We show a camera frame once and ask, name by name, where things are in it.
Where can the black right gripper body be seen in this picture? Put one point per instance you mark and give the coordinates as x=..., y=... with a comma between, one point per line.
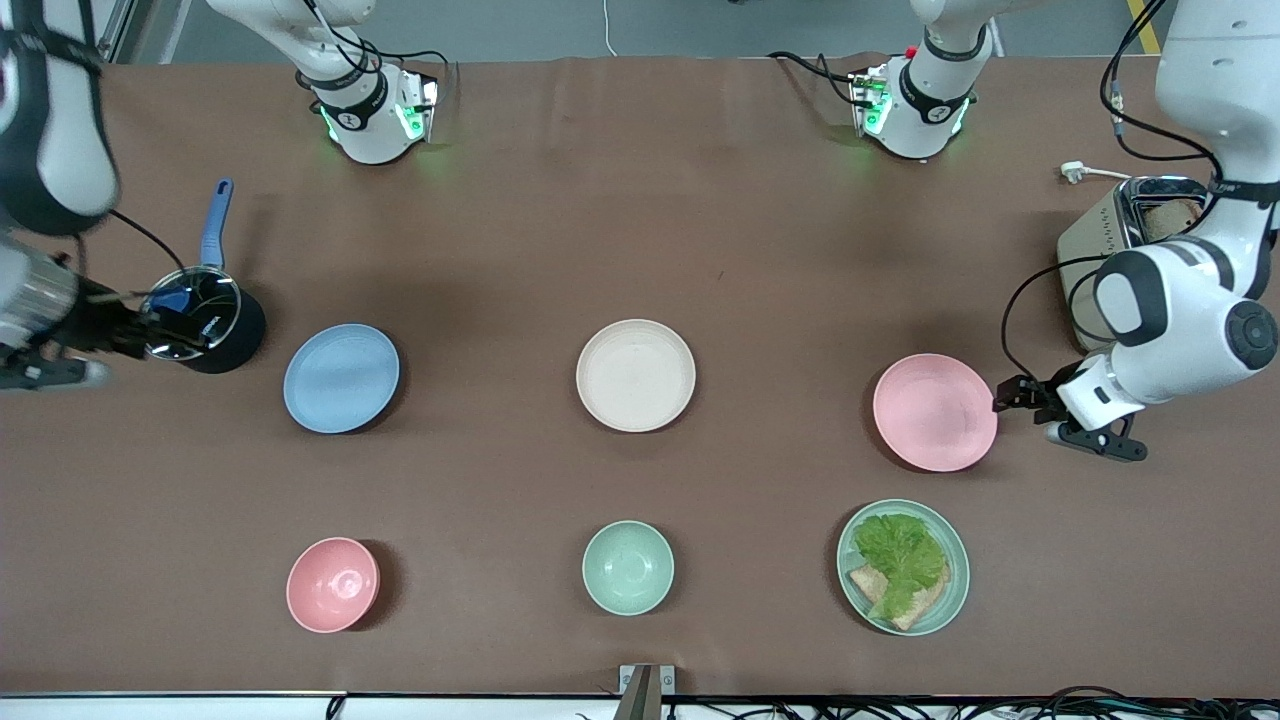
x=102, y=325

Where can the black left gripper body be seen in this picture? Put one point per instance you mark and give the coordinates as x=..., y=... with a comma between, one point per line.
x=1041, y=393

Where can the pink shallow bowl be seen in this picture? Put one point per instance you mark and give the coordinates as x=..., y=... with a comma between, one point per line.
x=935, y=412

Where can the blue shallow bowl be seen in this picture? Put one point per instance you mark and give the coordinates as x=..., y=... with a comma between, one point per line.
x=341, y=378

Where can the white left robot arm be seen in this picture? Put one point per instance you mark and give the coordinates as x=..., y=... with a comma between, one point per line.
x=1190, y=320

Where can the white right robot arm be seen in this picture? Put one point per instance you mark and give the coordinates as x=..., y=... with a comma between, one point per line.
x=60, y=150

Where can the glass lid with blue knob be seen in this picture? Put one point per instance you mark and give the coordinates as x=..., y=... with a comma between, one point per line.
x=200, y=320

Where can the silver beige toaster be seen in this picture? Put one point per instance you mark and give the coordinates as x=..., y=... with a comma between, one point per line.
x=1085, y=260

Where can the green lettuce leaf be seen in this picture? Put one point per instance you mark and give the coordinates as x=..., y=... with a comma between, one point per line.
x=903, y=560

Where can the green plate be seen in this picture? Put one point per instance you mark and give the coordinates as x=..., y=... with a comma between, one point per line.
x=955, y=590

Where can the bread slice in toaster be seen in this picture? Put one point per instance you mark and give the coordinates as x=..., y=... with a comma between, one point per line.
x=1172, y=218

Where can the toasted bread slice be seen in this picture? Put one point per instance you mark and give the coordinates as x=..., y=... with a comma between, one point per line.
x=915, y=608

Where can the white power plug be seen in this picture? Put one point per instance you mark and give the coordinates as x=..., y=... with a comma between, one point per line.
x=1085, y=172

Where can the small deep pink bowl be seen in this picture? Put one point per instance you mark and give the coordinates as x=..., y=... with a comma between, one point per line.
x=332, y=585

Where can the beige shallow bowl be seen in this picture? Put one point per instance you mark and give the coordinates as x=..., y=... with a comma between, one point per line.
x=636, y=375

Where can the small deep green bowl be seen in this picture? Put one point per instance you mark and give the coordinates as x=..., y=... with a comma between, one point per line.
x=628, y=567

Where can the aluminium frame profile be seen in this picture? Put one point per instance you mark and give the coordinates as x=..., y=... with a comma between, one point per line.
x=115, y=30

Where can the metal table bracket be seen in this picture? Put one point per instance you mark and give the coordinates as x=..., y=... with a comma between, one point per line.
x=645, y=690

